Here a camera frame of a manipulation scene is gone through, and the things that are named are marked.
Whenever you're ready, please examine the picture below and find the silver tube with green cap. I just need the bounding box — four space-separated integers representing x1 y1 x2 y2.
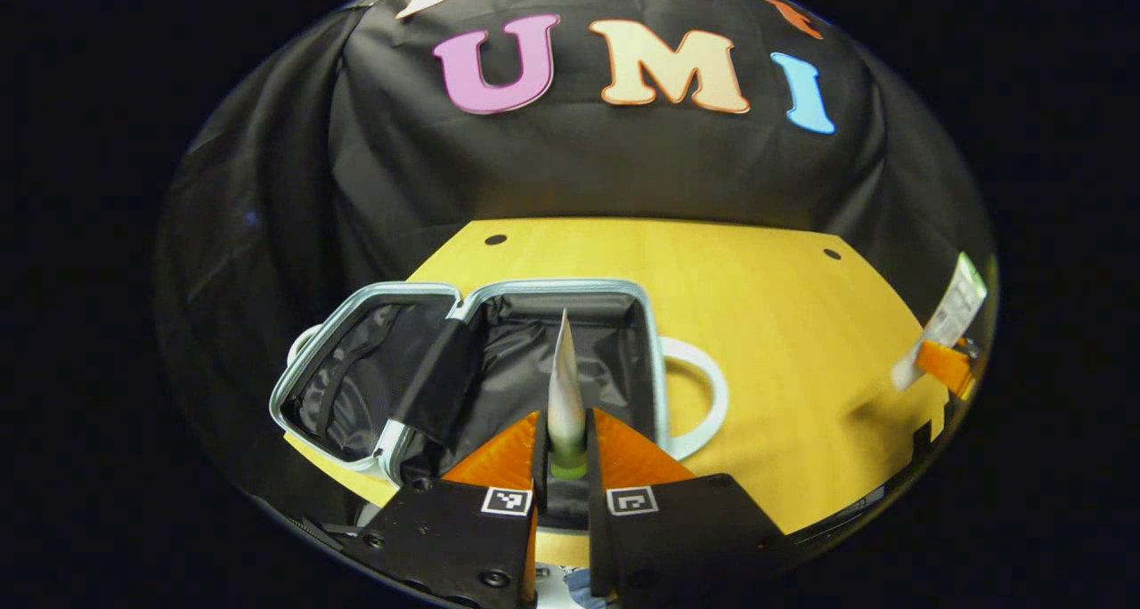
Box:
545 308 590 481

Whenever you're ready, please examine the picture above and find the black backdrop cloth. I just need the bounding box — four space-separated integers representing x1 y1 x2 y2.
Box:
153 0 997 512

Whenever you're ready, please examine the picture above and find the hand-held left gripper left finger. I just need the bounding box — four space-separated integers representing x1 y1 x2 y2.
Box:
334 409 549 609

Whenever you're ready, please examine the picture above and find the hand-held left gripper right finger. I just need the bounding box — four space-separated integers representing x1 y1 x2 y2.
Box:
583 407 802 609

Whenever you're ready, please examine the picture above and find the pale blue suitcase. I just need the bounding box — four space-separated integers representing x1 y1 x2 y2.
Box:
269 277 731 490

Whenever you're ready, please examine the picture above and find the white printed tube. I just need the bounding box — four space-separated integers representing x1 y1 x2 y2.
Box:
891 251 989 392

